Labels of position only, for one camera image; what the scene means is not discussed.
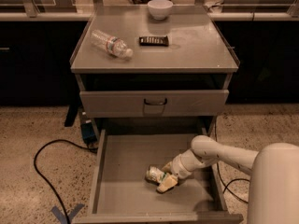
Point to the closed grey top drawer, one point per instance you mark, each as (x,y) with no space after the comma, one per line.
(128,104)

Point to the clear plastic water bottle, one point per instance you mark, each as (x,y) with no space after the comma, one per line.
(111,44)

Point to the open grey middle drawer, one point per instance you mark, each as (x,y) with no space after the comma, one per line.
(120,193)

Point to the dark counter with glass partition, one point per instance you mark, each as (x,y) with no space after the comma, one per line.
(35,55)

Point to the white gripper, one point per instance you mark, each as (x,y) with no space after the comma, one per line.
(179,166)

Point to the grey drawer cabinet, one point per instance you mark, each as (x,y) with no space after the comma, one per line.
(197,58)

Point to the blue power adapter box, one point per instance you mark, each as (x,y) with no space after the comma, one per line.
(87,132)

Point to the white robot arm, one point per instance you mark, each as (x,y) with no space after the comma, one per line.
(273,171)

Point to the white bowl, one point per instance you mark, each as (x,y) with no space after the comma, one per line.
(159,9)

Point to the green 7up can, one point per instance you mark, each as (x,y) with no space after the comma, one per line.
(155,174)

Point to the black chocolate bar packet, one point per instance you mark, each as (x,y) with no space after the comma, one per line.
(154,41)

